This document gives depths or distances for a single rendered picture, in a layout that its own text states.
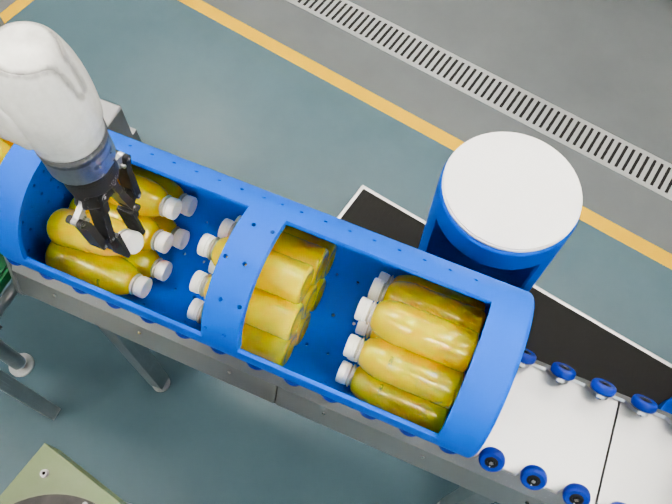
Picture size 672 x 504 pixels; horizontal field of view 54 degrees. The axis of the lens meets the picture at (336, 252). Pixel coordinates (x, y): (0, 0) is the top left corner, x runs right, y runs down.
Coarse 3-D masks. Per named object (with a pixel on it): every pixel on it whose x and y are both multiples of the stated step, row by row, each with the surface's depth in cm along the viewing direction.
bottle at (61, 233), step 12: (60, 216) 113; (48, 228) 113; (60, 228) 111; (72, 228) 110; (120, 228) 107; (60, 240) 113; (72, 240) 110; (84, 240) 108; (96, 252) 108; (108, 252) 107
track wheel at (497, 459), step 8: (488, 448) 112; (496, 448) 112; (480, 456) 112; (488, 456) 112; (496, 456) 111; (504, 456) 112; (480, 464) 113; (488, 464) 112; (496, 464) 112; (504, 464) 112
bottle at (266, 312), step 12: (204, 288) 110; (252, 300) 107; (264, 300) 107; (276, 300) 107; (252, 312) 107; (264, 312) 106; (276, 312) 106; (288, 312) 106; (300, 312) 110; (252, 324) 108; (264, 324) 107; (276, 324) 106; (288, 324) 105; (276, 336) 108; (288, 336) 107
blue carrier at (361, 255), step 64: (0, 192) 106; (64, 192) 124; (192, 192) 126; (256, 192) 108; (192, 256) 129; (256, 256) 99; (384, 256) 101; (192, 320) 119; (320, 320) 124; (512, 320) 96; (320, 384) 103; (448, 448) 102
